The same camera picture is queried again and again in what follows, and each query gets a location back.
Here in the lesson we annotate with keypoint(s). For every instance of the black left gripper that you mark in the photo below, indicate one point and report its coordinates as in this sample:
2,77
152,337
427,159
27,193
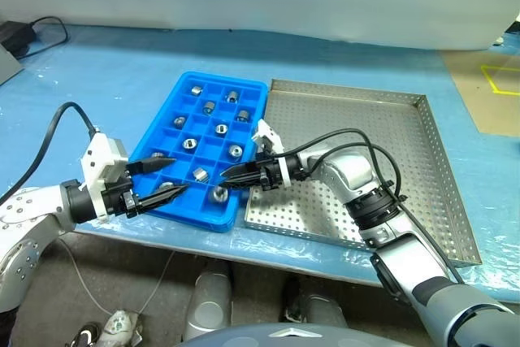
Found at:
118,196

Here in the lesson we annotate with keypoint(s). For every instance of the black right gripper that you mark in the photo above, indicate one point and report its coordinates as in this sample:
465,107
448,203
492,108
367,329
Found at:
271,173

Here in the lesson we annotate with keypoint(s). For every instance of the small metal roller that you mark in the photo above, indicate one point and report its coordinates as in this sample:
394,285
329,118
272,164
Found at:
179,121
157,154
200,174
221,129
189,144
166,183
218,195
196,89
243,115
232,96
235,150
209,107

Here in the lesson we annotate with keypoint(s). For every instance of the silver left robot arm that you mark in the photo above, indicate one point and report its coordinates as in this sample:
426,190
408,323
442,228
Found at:
28,209

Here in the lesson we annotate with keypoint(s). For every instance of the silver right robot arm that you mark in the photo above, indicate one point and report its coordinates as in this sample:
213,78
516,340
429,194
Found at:
349,172

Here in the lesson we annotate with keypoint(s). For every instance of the blue compartment tray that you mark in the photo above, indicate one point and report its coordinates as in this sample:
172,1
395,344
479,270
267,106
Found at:
252,91

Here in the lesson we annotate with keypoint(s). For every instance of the perforated steel tray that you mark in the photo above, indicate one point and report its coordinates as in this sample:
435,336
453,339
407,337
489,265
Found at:
345,119

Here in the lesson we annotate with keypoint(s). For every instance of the grey rounded cylinder shape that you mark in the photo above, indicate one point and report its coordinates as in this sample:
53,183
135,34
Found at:
321,310
209,298

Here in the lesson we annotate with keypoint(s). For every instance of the white crumpled object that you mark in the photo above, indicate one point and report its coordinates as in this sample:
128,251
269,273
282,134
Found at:
120,324

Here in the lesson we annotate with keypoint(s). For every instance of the dark grey robot torso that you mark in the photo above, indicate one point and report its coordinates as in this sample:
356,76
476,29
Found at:
227,337

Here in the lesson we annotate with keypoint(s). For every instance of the black and white sneaker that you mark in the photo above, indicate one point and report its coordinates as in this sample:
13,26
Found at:
87,332

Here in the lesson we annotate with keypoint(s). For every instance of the flat grey board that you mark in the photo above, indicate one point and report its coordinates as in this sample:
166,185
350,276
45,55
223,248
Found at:
6,66

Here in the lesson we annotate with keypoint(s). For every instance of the black power adapter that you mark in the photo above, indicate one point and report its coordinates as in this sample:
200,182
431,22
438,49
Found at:
14,34

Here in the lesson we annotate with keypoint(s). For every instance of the brown cardboard sheet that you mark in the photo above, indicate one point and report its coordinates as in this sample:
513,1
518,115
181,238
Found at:
467,91

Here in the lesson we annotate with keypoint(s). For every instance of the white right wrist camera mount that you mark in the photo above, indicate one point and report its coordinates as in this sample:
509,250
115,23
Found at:
270,132

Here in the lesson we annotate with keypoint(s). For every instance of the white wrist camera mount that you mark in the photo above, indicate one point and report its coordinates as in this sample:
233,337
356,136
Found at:
95,160
270,132

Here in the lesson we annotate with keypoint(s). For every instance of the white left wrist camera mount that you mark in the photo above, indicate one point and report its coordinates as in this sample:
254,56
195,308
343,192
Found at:
95,160

